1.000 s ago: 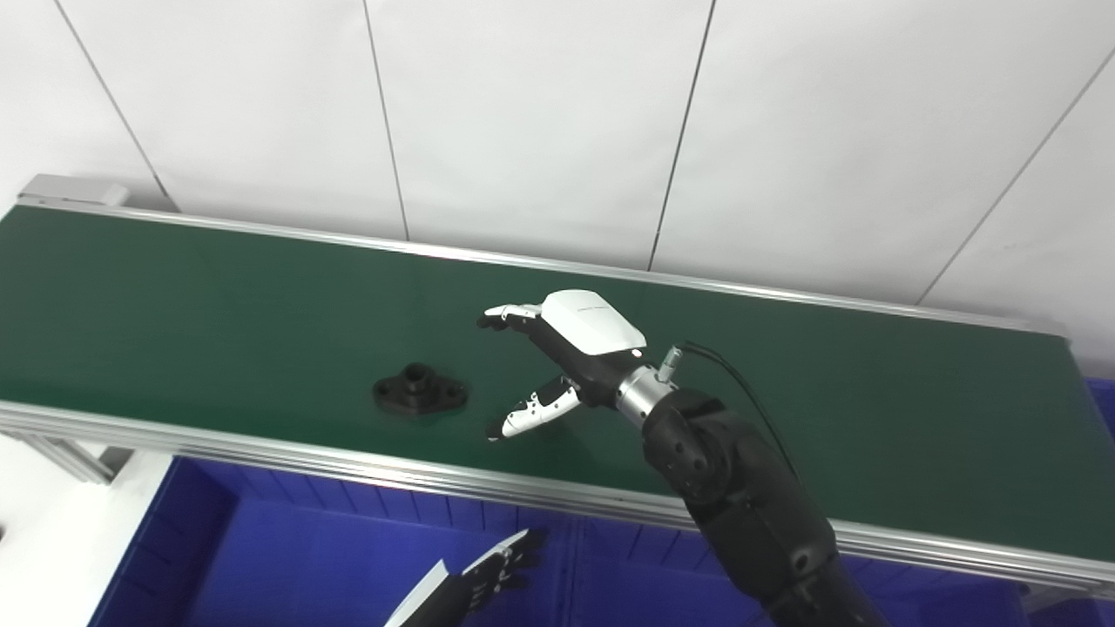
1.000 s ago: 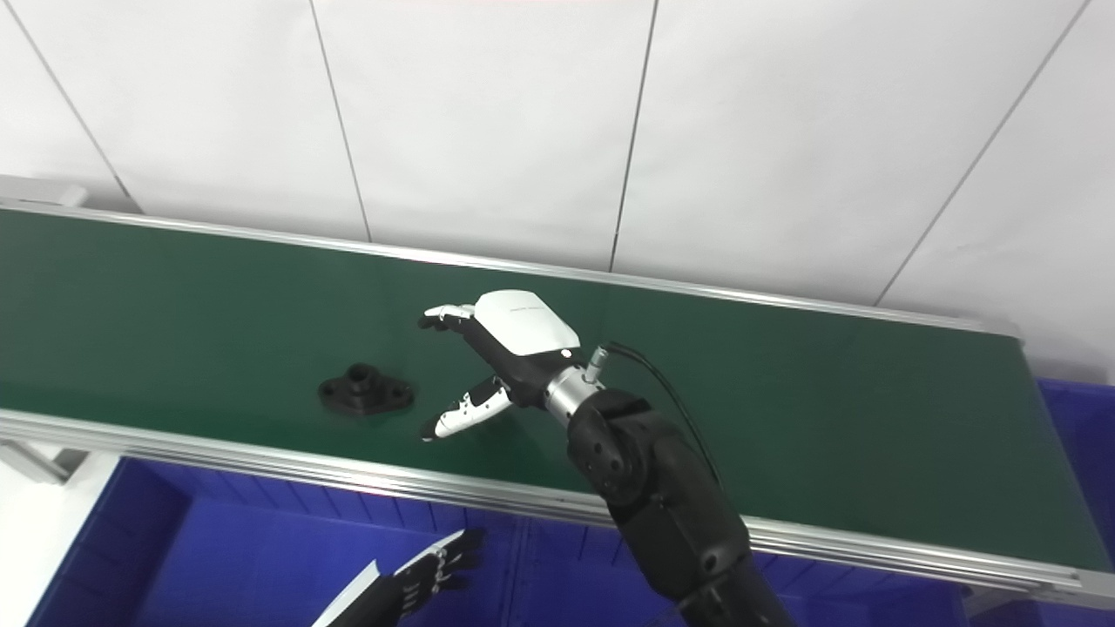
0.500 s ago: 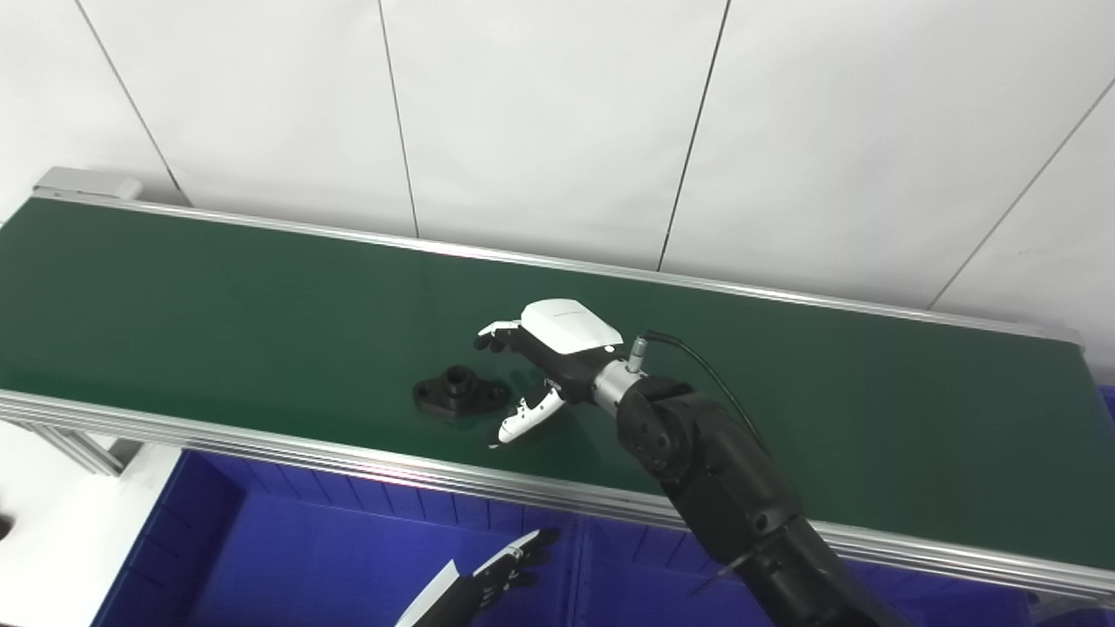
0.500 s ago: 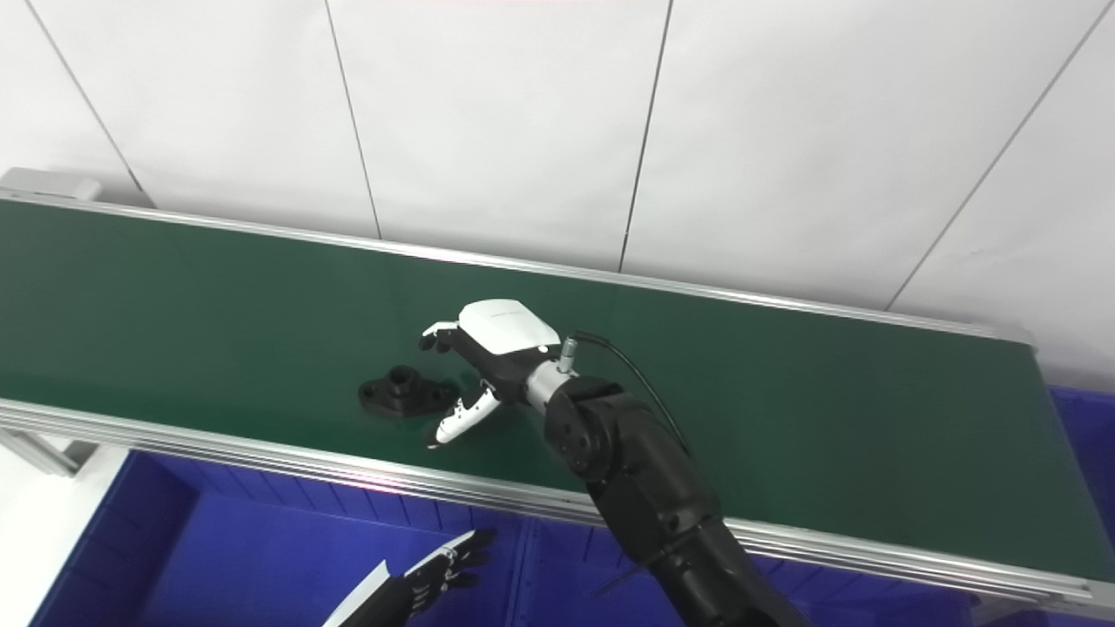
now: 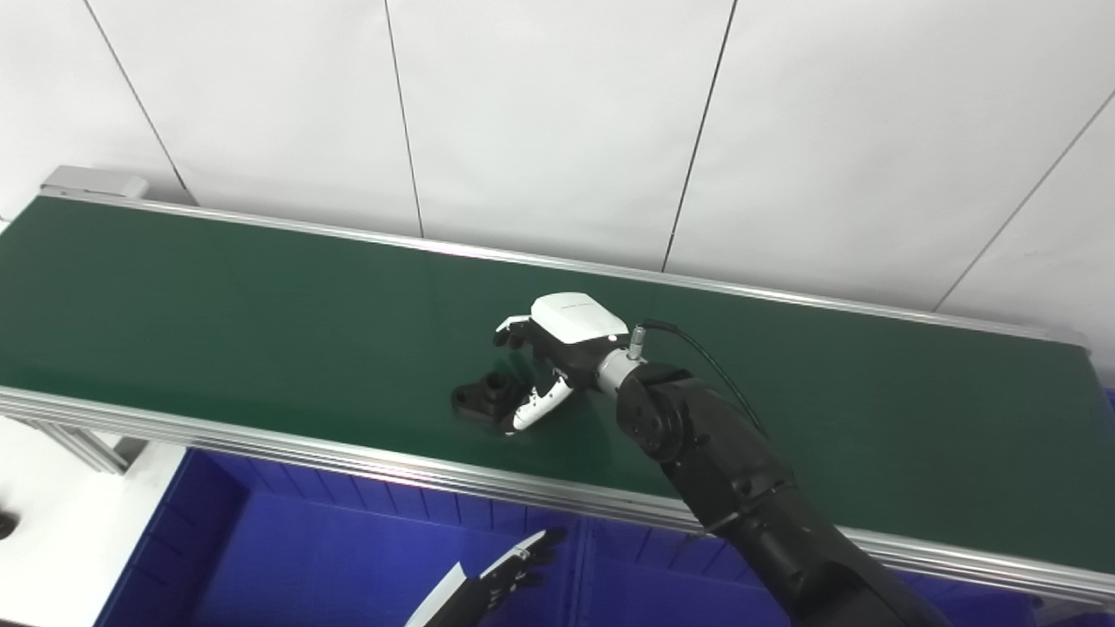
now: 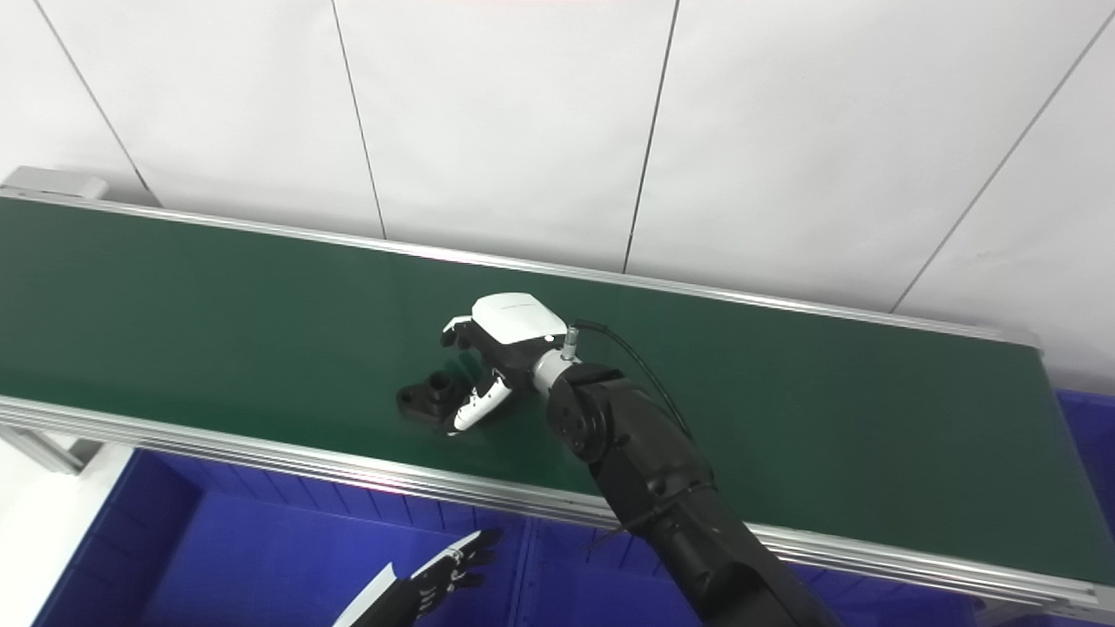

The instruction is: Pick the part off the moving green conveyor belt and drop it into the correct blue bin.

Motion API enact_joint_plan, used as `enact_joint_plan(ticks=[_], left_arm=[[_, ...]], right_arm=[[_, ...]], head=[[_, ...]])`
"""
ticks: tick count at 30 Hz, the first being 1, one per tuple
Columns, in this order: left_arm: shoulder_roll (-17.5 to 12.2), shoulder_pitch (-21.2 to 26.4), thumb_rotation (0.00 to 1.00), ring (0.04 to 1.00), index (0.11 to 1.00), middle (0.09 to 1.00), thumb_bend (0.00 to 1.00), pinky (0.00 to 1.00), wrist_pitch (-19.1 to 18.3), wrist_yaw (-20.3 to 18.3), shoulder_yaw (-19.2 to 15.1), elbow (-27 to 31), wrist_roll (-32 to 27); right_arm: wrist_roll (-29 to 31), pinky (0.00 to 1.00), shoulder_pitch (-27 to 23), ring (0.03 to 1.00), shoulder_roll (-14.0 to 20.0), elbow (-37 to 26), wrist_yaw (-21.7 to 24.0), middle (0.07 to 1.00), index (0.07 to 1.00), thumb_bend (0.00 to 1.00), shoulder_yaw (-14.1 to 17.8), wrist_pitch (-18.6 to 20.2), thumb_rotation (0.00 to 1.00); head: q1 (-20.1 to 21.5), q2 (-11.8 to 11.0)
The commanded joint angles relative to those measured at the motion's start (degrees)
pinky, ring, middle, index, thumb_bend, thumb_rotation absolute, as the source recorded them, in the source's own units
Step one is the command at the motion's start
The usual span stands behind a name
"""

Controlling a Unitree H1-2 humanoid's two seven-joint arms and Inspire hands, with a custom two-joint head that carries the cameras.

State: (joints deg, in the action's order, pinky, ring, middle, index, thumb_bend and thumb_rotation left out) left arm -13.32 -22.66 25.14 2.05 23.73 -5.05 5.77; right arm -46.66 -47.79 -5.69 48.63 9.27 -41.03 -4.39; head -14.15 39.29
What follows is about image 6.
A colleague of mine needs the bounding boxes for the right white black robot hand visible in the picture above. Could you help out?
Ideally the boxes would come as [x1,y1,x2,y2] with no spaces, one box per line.
[440,292,568,436]

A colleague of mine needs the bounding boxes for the green conveyor belt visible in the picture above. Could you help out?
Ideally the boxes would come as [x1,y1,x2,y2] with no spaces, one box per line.
[0,197,1115,586]
[0,165,1115,624]

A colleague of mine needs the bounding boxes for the black machined part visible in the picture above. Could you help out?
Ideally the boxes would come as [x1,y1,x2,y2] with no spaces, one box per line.
[396,370,476,429]

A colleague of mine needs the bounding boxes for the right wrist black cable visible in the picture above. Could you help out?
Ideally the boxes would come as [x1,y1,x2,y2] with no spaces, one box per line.
[568,319,698,442]

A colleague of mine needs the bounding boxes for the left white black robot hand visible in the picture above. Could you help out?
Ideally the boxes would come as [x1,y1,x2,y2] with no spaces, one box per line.
[334,528,505,627]

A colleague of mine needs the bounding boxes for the blue plastic bin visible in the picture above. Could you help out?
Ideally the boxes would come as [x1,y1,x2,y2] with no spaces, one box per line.
[33,448,534,627]
[1052,389,1115,627]
[514,517,978,627]

